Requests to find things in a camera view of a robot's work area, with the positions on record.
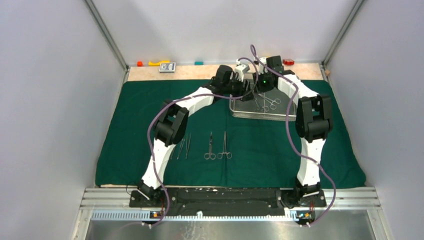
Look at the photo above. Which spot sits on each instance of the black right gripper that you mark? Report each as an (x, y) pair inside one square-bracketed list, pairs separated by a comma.
[(263, 89)]

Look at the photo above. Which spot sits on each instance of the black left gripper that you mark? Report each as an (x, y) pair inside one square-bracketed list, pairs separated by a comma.
[(240, 88)]

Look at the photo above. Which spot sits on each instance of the metal mesh instrument tray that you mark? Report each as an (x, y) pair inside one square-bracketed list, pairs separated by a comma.
[(268, 105)]

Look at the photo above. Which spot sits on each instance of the dark green surgical drape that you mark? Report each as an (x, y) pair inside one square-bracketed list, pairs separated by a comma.
[(261, 154)]

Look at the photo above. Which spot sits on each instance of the ring-handled forceps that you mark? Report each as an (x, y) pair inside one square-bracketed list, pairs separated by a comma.
[(272, 102), (224, 153)]

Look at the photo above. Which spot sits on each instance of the surgical scissors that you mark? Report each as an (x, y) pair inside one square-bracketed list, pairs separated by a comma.
[(209, 155)]

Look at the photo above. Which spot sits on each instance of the steel tweezers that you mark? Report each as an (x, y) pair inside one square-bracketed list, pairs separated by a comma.
[(181, 146), (187, 141)]

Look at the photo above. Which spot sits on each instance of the surgical forceps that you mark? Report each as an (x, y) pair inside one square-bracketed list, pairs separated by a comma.
[(260, 107)]

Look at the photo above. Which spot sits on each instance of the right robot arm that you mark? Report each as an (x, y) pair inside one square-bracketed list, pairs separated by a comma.
[(313, 122)]

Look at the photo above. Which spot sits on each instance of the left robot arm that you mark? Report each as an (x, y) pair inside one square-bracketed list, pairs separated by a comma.
[(171, 123)]

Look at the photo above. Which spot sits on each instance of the red toy block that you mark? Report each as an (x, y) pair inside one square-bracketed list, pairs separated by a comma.
[(288, 62)]

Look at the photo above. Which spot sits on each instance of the teal block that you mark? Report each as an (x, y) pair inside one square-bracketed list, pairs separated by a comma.
[(198, 63)]

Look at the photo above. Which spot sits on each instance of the playing card box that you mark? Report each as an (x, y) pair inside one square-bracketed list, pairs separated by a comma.
[(167, 67)]

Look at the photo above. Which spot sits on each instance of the yellow toy piece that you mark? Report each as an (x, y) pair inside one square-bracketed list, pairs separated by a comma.
[(158, 63)]

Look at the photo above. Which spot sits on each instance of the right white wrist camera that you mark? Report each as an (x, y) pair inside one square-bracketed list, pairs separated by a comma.
[(262, 62)]

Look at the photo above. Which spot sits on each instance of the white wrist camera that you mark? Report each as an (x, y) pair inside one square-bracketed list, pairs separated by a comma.
[(240, 70), (262, 62)]

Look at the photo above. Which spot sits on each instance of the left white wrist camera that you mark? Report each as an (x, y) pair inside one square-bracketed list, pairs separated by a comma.
[(240, 70)]

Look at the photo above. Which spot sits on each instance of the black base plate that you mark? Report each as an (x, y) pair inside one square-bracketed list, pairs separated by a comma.
[(289, 202)]

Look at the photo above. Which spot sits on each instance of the aluminium frame rail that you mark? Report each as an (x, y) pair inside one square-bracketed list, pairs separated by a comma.
[(116, 198)]

